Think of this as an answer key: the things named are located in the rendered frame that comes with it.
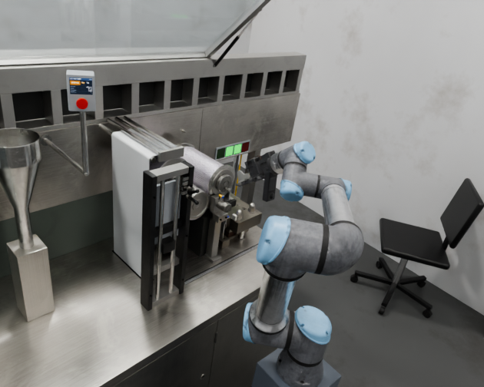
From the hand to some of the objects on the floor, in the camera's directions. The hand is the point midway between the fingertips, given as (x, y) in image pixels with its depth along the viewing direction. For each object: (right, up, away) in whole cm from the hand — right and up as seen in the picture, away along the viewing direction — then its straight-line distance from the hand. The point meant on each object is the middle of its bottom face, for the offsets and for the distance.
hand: (243, 184), depth 156 cm
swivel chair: (+116, -81, +156) cm, 211 cm away
